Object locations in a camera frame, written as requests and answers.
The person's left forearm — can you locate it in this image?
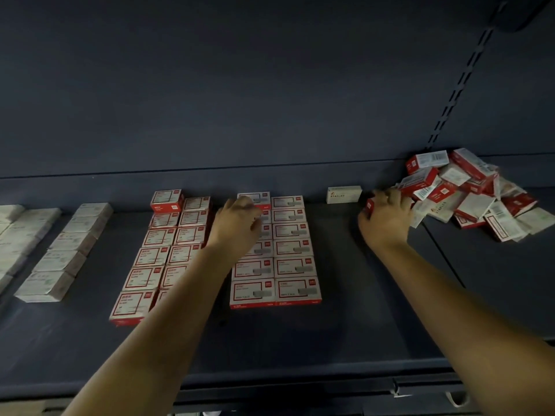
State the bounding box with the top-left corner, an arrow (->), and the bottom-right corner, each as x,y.
65,242 -> 253,416

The dark metal shelf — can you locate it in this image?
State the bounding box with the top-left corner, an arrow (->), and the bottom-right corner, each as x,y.
0,0 -> 555,416

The pile of red white boxes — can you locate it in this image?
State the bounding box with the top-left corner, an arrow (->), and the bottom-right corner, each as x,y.
364,148 -> 555,243

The person's right hand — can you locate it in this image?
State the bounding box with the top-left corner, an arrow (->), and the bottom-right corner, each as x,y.
357,188 -> 417,252

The white paper card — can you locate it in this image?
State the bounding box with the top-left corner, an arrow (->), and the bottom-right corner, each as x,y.
388,381 -> 417,398

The person's left hand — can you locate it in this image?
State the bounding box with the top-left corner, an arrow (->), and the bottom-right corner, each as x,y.
206,195 -> 264,261

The person's right forearm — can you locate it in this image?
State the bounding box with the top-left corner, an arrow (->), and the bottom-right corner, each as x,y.
373,238 -> 555,416

